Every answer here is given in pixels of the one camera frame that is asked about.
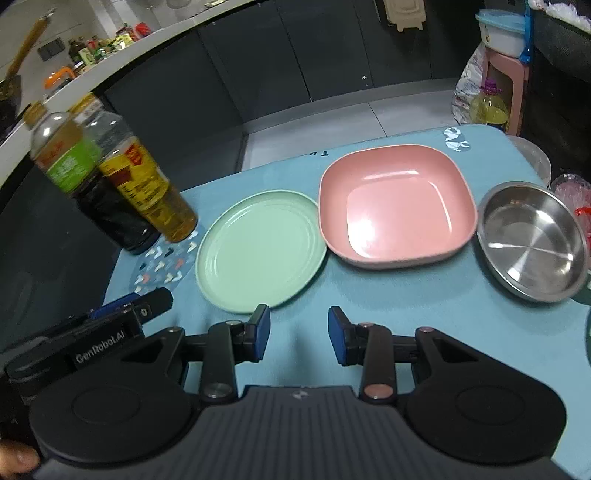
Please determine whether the clear plastic bag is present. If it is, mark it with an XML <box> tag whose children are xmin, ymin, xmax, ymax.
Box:
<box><xmin>549</xmin><ymin>173</ymin><xmax>591</xmax><ymax>214</ymax></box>

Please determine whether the black mesh rack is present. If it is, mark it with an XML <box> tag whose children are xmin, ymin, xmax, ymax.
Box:
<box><xmin>522</xmin><ymin>0</ymin><xmax>591</xmax><ymax>185</ymax></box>

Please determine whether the pink plastic stool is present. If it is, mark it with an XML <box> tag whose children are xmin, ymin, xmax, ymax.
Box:
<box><xmin>484</xmin><ymin>46</ymin><xmax>530</xmax><ymax>137</ymax></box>

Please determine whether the blue strap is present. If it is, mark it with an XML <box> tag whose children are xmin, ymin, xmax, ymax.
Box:
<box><xmin>519</xmin><ymin>8</ymin><xmax>537</xmax><ymax>64</ymax></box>

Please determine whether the clear plastic bowl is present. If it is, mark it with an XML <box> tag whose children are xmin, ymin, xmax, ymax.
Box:
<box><xmin>507</xmin><ymin>135</ymin><xmax>553</xmax><ymax>188</ymax></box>

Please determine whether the oil jug with purple cap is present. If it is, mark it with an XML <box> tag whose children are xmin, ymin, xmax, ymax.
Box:
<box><xmin>469</xmin><ymin>78</ymin><xmax>509</xmax><ymax>135</ymax></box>

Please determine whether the yellow oil bottle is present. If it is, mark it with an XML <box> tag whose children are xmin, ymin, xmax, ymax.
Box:
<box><xmin>69</xmin><ymin>92</ymin><xmax>199</xmax><ymax>244</ymax></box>

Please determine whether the floral printed bag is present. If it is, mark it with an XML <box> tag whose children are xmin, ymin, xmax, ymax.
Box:
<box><xmin>452</xmin><ymin>46</ymin><xmax>491</xmax><ymax>126</ymax></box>

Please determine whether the row of condiment bottles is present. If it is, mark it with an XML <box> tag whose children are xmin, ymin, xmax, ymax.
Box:
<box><xmin>68</xmin><ymin>25</ymin><xmax>140</xmax><ymax>73</ymax></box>

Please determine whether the person's left hand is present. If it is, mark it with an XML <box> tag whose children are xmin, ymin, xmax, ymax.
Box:
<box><xmin>0</xmin><ymin>438</ymin><xmax>42</xmax><ymax>474</ymax></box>

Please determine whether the orange lidded container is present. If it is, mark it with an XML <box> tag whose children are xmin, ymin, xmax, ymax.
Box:
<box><xmin>44</xmin><ymin>66</ymin><xmax>77</xmax><ymax>91</ymax></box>

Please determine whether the beige hanging cutting board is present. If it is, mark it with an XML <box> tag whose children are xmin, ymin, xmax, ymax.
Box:
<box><xmin>383</xmin><ymin>0</ymin><xmax>424</xmax><ymax>32</ymax></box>

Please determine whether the pink square bowl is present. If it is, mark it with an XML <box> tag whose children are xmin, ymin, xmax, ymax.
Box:
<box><xmin>318</xmin><ymin>144</ymin><xmax>478</xmax><ymax>271</ymax></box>

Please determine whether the stainless steel bowl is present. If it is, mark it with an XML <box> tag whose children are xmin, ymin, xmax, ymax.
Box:
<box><xmin>476</xmin><ymin>181</ymin><xmax>590</xmax><ymax>304</ymax></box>

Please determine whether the black wall switch panel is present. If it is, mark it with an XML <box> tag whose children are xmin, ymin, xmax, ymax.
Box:
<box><xmin>39</xmin><ymin>39</ymin><xmax>66</xmax><ymax>64</ymax></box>

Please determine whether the green round plate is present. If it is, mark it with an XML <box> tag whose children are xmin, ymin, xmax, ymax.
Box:
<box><xmin>195</xmin><ymin>189</ymin><xmax>329</xmax><ymax>315</ymax></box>

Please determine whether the dark vinegar bottle green label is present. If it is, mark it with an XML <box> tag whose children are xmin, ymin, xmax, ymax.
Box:
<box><xmin>24</xmin><ymin>102</ymin><xmax>160</xmax><ymax>256</ymax></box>

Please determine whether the black wok with wooden handle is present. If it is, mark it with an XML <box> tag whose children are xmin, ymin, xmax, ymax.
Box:
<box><xmin>0</xmin><ymin>14</ymin><xmax>52</xmax><ymax>134</ymax></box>

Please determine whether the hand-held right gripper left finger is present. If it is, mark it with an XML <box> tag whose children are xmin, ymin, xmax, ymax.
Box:
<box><xmin>117</xmin><ymin>304</ymin><xmax>272</xmax><ymax>402</ymax></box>

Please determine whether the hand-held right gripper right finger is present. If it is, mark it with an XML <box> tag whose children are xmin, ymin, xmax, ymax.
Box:
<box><xmin>328</xmin><ymin>306</ymin><xmax>493</xmax><ymax>402</ymax></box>

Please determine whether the white container with blue lid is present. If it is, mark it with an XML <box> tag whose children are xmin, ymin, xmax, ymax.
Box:
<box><xmin>476</xmin><ymin>9</ymin><xmax>527</xmax><ymax>57</ymax></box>

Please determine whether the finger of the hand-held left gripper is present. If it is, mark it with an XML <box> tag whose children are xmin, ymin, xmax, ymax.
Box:
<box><xmin>88</xmin><ymin>287</ymin><xmax>175</xmax><ymax>324</ymax></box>

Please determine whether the white plastic bag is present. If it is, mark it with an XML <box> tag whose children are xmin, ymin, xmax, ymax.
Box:
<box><xmin>531</xmin><ymin>0</ymin><xmax>583</xmax><ymax>16</ymax></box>

